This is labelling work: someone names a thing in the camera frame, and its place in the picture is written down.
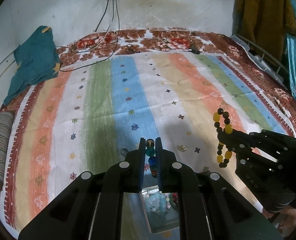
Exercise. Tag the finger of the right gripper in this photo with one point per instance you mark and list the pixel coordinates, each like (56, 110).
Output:
(271, 140)
(236, 141)

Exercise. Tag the brown floral blanket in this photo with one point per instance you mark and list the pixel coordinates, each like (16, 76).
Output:
(188, 42)

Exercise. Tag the white wire rack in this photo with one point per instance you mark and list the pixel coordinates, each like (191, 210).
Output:
(264, 60)

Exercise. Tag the person's right hand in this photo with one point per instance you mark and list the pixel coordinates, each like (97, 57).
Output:
(284, 221)

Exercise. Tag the striped colourful bed sheet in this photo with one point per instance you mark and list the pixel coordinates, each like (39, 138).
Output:
(138, 129)

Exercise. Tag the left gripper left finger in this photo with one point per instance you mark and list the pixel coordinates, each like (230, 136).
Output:
(91, 206)

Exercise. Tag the green jade bangle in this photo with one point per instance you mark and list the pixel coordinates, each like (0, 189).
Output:
(173, 199)

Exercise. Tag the teal quilted cloth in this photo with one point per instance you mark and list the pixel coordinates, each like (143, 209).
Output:
(37, 60)

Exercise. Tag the mustard brown hanging garment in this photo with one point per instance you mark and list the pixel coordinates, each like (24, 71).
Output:
(266, 23)

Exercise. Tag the black plug on blanket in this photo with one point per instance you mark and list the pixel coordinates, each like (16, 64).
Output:
(194, 51)

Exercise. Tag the silver metal tin box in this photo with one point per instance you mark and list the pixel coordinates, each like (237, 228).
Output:
(158, 212)

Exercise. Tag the small gold charm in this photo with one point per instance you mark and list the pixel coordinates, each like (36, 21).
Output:
(181, 148)

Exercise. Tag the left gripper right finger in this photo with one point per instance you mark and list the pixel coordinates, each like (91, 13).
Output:
(209, 207)

